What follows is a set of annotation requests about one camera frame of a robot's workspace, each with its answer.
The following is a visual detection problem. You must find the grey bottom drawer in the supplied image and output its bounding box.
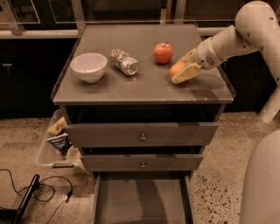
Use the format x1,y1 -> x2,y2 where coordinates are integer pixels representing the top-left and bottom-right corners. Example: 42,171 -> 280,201
91,171 -> 196,224

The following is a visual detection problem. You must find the orange fruit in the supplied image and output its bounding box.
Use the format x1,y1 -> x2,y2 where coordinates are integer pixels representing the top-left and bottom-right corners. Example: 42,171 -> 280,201
170,62 -> 185,77

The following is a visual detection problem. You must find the white bowl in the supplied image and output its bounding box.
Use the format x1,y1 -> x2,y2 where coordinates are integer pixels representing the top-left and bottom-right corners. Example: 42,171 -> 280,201
70,52 -> 108,83

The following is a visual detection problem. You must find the red apple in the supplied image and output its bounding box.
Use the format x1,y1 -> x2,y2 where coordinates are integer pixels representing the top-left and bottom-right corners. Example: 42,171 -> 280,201
153,42 -> 173,65

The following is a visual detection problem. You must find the black cable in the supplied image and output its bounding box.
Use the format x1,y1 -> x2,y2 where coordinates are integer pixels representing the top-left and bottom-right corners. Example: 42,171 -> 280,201
0,168 -> 74,224

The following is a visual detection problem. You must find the grey middle drawer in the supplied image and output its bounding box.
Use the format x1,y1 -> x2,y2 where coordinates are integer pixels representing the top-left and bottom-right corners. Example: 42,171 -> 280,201
81,154 -> 203,172

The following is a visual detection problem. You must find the grey top drawer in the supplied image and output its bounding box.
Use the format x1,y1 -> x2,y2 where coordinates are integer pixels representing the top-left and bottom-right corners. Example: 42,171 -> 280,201
66,122 -> 218,148

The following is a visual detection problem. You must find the grey drawer cabinet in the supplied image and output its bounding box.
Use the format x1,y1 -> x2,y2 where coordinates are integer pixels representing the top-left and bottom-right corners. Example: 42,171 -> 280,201
50,24 -> 236,224

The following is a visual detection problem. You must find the black stand leg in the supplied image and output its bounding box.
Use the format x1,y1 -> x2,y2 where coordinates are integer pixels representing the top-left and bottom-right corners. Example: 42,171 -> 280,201
0,174 -> 40,224

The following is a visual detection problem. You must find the tan snack packet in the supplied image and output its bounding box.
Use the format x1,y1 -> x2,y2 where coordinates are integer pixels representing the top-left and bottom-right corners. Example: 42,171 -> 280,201
47,117 -> 67,135

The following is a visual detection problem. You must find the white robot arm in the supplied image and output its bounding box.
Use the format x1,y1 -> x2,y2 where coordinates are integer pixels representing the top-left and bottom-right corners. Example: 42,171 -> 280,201
171,1 -> 280,224

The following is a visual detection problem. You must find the dark blue snack bag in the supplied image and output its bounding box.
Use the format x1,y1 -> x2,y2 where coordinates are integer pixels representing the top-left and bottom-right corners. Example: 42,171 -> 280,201
47,133 -> 72,156

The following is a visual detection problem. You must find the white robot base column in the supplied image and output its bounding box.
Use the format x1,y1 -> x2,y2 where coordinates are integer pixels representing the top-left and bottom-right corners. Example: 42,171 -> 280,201
258,87 -> 280,123

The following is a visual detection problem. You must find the silver green soda can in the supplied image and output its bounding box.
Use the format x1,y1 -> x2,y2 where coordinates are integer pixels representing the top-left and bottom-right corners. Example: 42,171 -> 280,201
110,48 -> 138,76

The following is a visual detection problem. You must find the grey drawer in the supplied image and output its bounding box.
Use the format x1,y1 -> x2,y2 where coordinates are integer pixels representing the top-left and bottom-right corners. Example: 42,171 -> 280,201
81,154 -> 203,172
66,122 -> 218,148
91,171 -> 196,224

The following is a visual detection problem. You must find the clear plastic bin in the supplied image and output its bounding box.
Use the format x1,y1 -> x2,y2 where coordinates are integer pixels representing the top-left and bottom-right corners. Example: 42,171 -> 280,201
36,109 -> 86,175

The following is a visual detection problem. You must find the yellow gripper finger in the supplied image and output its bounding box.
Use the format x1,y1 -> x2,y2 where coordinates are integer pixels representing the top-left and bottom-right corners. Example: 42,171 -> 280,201
171,62 -> 201,84
178,49 -> 195,63

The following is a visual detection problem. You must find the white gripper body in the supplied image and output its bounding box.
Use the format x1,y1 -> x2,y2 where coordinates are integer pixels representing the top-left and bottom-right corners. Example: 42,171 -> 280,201
193,38 -> 223,70

